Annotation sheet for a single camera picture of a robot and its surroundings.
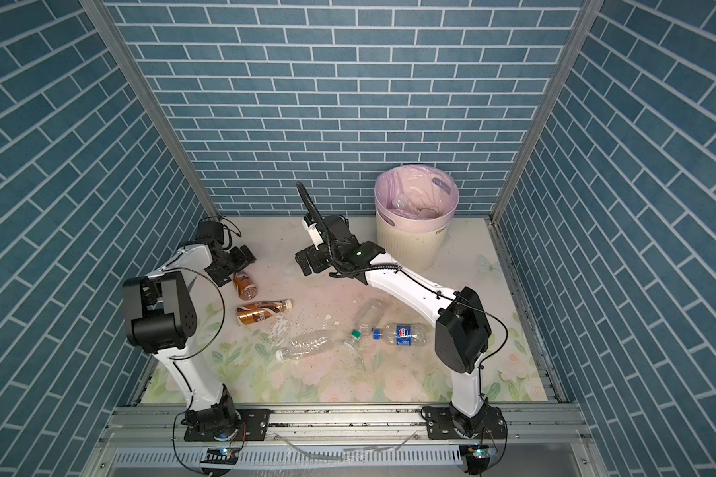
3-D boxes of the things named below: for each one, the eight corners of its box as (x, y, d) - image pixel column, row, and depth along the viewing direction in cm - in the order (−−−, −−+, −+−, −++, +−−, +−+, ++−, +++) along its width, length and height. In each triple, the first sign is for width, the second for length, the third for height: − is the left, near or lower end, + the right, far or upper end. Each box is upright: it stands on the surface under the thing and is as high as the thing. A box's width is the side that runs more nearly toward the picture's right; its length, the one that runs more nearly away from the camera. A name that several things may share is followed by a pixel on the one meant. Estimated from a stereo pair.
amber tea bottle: (242, 328, 92) (236, 321, 88) (241, 314, 95) (235, 307, 91) (294, 312, 95) (291, 305, 92) (291, 299, 98) (288, 292, 95)
